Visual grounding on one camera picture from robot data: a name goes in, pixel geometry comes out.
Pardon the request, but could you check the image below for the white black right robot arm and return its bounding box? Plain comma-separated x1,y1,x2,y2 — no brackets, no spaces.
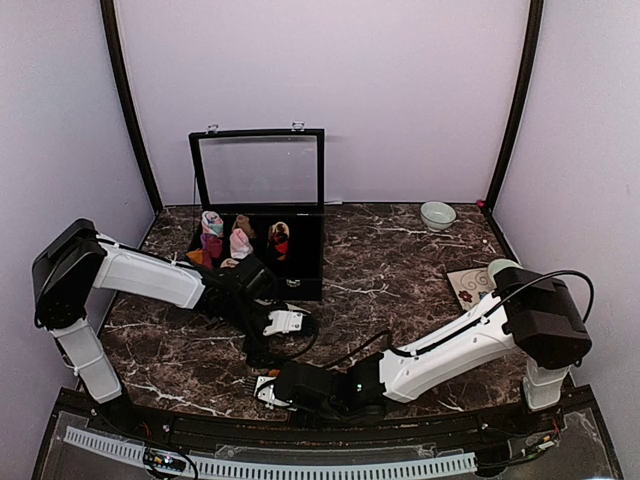
255,262,592,434

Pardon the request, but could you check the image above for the floral patterned coaster tile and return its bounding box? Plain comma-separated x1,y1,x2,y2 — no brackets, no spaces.
446,266,495,311

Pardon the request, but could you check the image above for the white brown striped sock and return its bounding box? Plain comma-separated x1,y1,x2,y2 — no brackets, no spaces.
254,299,288,310

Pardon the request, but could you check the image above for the white cup on coaster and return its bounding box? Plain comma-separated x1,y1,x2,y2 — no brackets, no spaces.
487,258,522,280

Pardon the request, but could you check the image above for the beige rolled sock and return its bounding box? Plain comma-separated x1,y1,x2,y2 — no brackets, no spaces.
220,258,239,268

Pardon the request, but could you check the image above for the white slotted cable duct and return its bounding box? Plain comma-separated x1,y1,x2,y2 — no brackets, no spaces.
63,425,477,480

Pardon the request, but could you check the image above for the black left frame post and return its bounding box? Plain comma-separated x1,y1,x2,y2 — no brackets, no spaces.
99,0,164,214

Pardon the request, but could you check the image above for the magenta rolled sock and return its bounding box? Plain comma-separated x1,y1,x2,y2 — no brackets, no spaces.
200,233,224,260

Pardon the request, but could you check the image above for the pale green ceramic bowl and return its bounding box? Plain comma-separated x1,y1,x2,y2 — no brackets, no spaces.
420,201,457,232

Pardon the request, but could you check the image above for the black table edge rail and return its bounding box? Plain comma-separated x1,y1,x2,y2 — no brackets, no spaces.
54,387,596,456

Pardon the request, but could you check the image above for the black frame post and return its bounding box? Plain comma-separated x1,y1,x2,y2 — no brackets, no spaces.
99,0,164,214
483,0,544,215

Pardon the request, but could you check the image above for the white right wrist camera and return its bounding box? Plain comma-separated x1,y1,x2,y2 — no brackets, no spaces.
253,376,280,409

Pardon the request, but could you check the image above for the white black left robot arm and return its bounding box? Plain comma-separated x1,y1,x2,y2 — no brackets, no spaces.
32,218,275,436

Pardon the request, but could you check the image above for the black glass-lid sock box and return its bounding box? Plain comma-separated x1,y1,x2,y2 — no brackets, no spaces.
188,123,325,301

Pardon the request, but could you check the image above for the black right frame post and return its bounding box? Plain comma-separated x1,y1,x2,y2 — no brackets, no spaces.
483,0,544,215

